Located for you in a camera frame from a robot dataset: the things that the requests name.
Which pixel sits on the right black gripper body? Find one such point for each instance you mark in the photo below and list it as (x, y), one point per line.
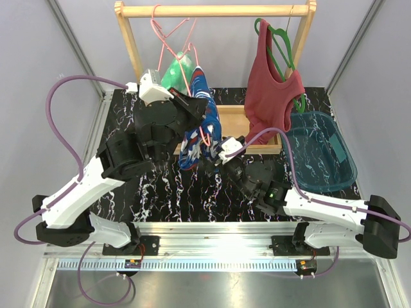
(235, 169)

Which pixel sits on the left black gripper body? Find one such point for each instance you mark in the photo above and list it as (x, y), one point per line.
(189, 113)

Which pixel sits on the blue red white trousers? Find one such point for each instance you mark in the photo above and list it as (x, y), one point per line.
(201, 142)

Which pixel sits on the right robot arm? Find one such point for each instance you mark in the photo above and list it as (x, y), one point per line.
(371, 224)

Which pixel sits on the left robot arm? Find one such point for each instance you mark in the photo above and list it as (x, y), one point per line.
(159, 128)

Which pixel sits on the green tie-dye trousers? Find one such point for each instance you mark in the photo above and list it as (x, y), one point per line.
(178, 74)

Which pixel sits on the green plastic hanger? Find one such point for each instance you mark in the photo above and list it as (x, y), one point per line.
(282, 56)

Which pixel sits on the wooden clothes rack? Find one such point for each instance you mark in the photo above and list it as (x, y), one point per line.
(233, 117)

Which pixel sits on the maroon tank top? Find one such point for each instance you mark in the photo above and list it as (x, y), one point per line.
(269, 98)

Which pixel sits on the teal transparent plastic basin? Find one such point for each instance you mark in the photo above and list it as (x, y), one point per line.
(321, 158)

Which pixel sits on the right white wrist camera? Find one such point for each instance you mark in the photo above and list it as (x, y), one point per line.
(228, 149)

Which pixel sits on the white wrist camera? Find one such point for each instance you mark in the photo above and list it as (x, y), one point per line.
(228, 149)
(149, 88)

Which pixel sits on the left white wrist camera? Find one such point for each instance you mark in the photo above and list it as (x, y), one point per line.
(149, 88)

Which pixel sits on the aluminium mounting rail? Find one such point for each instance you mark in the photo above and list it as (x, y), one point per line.
(230, 246)

